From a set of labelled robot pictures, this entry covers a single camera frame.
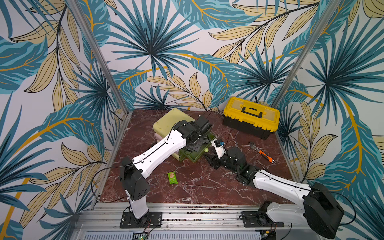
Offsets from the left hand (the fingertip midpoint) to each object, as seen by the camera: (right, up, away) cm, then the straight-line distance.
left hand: (192, 146), depth 77 cm
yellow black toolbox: (+40, +15, +18) cm, 47 cm away
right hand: (+9, -3, +3) cm, 10 cm away
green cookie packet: (-11, -19, +8) cm, 24 cm away
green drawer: (+1, -5, -1) cm, 5 cm away
